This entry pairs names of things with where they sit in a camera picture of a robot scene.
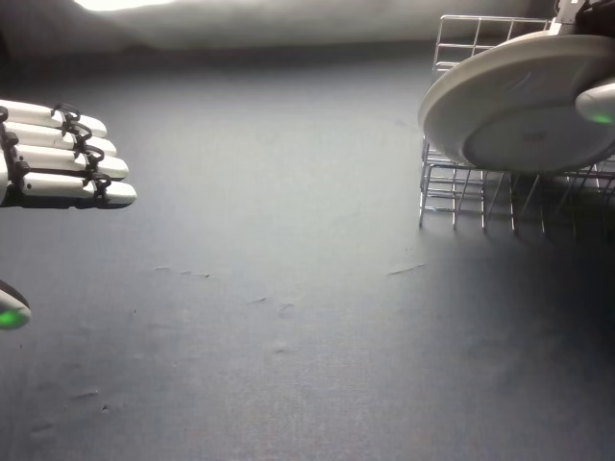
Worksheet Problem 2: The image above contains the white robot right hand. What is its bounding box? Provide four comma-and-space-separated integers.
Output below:
575, 81, 615, 127

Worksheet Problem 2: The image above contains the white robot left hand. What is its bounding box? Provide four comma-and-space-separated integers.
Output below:
0, 99, 138, 331

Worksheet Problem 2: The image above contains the white plate with leaf print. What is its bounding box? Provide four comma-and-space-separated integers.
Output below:
416, 32, 615, 175

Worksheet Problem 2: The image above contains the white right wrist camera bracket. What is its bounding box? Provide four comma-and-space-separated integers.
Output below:
552, 0, 592, 36

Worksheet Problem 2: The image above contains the chrome wire dish rack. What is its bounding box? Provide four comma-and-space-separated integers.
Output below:
417, 13, 615, 235

